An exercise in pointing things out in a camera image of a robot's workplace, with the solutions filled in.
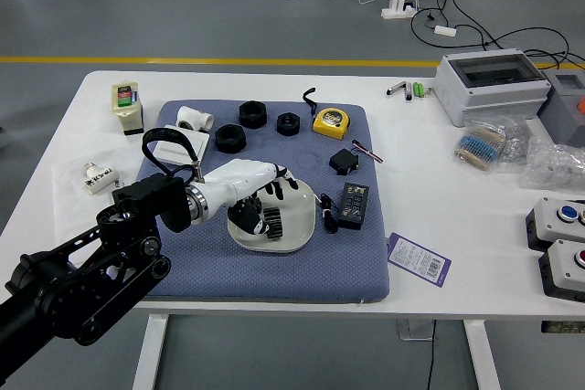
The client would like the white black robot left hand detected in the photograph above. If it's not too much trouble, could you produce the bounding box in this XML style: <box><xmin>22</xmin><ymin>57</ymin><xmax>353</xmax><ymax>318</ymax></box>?
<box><xmin>200</xmin><ymin>159</ymin><xmax>301</xmax><ymax>237</ymax></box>

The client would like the big black gear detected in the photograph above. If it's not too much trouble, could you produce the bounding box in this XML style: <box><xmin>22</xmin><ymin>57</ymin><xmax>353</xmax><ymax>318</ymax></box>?
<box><xmin>262</xmin><ymin>207</ymin><xmax>284</xmax><ymax>241</ymax></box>

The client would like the large black hex nut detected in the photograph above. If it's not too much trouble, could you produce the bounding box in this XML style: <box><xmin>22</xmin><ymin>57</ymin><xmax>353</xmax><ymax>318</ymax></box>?
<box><xmin>214</xmin><ymin>123</ymin><xmax>248</xmax><ymax>154</ymax></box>
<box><xmin>238</xmin><ymin>100</ymin><xmax>269</xmax><ymax>130</ymax></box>

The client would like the small black hex nut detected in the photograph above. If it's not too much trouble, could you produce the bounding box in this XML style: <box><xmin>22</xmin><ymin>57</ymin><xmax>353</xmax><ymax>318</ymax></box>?
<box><xmin>275</xmin><ymin>111</ymin><xmax>302</xmax><ymax>137</ymax></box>

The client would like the blue button control box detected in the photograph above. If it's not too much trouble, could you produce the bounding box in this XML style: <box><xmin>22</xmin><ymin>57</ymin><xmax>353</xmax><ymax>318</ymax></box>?
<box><xmin>524</xmin><ymin>196</ymin><xmax>585</xmax><ymax>253</ymax></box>

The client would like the grey box with orange button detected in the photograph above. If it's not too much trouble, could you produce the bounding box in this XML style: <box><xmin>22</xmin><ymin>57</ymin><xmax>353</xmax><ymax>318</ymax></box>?
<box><xmin>537</xmin><ymin>69</ymin><xmax>585</xmax><ymax>148</ymax></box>

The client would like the red button control box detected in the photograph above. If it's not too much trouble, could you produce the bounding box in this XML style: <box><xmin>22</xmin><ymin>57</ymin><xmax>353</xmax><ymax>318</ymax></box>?
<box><xmin>537</xmin><ymin>238</ymin><xmax>585</xmax><ymax>303</ymax></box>

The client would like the white pipe tee fitting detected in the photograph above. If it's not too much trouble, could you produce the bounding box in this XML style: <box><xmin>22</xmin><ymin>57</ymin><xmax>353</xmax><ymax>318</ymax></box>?
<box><xmin>175</xmin><ymin>105</ymin><xmax>215</xmax><ymax>133</ymax></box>

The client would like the white square plate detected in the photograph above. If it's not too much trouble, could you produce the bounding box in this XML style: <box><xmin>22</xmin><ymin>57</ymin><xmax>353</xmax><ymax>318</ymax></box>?
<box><xmin>227</xmin><ymin>175</ymin><xmax>317</xmax><ymax>253</ymax></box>

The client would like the blue-grey cushion mat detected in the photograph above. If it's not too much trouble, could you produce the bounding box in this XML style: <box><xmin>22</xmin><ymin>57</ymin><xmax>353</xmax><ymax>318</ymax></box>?
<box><xmin>136</xmin><ymin>100</ymin><xmax>391</xmax><ymax>304</ymax></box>

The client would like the yellow tape measure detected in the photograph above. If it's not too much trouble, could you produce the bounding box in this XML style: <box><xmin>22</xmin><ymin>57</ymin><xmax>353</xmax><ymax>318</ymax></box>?
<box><xmin>301</xmin><ymin>87</ymin><xmax>350</xmax><ymax>140</ymax></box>

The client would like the black digital meter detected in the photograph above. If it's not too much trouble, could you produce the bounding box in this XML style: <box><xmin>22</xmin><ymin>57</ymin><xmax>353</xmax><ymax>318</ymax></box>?
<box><xmin>336</xmin><ymin>182</ymin><xmax>370</xmax><ymax>230</ymax></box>

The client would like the white labelled fitting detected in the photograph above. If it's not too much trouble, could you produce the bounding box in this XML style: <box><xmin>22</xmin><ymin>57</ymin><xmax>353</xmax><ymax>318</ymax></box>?
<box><xmin>81</xmin><ymin>162</ymin><xmax>121</xmax><ymax>195</ymax></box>

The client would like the white table leg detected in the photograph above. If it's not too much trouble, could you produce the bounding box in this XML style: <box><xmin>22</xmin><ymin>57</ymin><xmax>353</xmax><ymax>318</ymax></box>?
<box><xmin>463</xmin><ymin>319</ymin><xmax>502</xmax><ymax>390</ymax></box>
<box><xmin>132</xmin><ymin>314</ymin><xmax>169</xmax><ymax>390</ymax></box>

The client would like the purple paper tag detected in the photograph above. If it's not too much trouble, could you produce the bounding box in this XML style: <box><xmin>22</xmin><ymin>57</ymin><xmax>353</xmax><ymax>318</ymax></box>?
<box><xmin>387</xmin><ymin>231</ymin><xmax>452</xmax><ymax>290</ymax></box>

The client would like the white power strip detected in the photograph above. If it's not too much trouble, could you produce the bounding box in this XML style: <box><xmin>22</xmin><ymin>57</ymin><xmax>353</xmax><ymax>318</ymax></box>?
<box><xmin>381</xmin><ymin>0</ymin><xmax>420</xmax><ymax>20</ymax></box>

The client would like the bag of blue resistors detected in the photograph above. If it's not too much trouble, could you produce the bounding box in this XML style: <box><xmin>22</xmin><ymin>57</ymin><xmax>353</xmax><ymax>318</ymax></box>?
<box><xmin>452</xmin><ymin>116</ymin><xmax>509</xmax><ymax>175</ymax></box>

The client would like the bag of dark components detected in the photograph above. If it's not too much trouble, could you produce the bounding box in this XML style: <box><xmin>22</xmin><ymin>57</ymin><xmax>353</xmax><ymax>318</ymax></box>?
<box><xmin>498</xmin><ymin>116</ymin><xmax>534</xmax><ymax>167</ymax></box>

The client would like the clear bubble wrap bag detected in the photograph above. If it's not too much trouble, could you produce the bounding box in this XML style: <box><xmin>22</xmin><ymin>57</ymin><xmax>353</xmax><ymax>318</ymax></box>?
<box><xmin>518</xmin><ymin>136</ymin><xmax>585</xmax><ymax>193</ymax></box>

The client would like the dark device under table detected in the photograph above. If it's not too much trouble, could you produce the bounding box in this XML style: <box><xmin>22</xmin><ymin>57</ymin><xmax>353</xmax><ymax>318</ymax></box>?
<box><xmin>541</xmin><ymin>320</ymin><xmax>585</xmax><ymax>334</ymax></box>

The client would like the white wall switch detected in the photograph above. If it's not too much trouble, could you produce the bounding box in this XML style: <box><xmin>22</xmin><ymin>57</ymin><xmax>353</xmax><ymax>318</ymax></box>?
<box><xmin>151</xmin><ymin>124</ymin><xmax>211</xmax><ymax>166</ymax></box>

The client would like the black bundled cable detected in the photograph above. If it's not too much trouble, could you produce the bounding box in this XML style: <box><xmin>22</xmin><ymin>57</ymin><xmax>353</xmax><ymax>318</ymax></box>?
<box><xmin>318</xmin><ymin>192</ymin><xmax>340</xmax><ymax>234</ymax></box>

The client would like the black servo with wires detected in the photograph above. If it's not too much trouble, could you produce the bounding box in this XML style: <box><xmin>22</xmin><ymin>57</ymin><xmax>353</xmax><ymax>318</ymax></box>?
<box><xmin>329</xmin><ymin>139</ymin><xmax>384</xmax><ymax>176</ymax></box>

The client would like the cream push-button switch box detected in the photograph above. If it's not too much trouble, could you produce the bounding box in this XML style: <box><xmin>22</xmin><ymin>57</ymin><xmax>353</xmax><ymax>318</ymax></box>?
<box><xmin>111</xmin><ymin>82</ymin><xmax>145</xmax><ymax>136</ymax></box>

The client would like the clear bracket under table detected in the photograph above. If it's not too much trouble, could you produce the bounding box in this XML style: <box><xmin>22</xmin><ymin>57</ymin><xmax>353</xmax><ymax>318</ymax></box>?
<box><xmin>396</xmin><ymin>319</ymin><xmax>435</xmax><ymax>342</ymax></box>

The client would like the grey electrical enclosure box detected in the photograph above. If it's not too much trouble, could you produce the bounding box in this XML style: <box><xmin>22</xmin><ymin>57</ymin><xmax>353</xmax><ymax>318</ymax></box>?
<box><xmin>431</xmin><ymin>47</ymin><xmax>553</xmax><ymax>128</ymax></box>

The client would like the black hanging cable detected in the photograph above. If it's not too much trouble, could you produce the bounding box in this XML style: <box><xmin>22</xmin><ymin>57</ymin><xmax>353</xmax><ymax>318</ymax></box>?
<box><xmin>426</xmin><ymin>319</ymin><xmax>436</xmax><ymax>390</ymax></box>

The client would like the black floor cable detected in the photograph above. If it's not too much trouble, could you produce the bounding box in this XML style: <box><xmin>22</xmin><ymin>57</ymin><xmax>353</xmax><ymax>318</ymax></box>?
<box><xmin>409</xmin><ymin>0</ymin><xmax>585</xmax><ymax>72</ymax></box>

